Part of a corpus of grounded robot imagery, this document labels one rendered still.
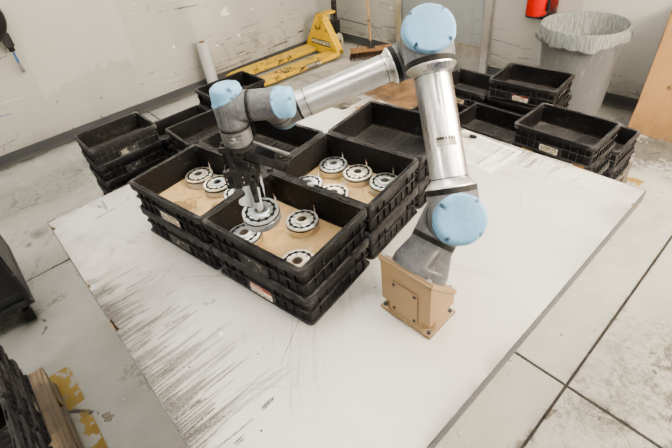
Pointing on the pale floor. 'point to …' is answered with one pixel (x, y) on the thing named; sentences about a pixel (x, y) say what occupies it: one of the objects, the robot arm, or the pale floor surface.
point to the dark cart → (13, 286)
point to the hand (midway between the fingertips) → (262, 204)
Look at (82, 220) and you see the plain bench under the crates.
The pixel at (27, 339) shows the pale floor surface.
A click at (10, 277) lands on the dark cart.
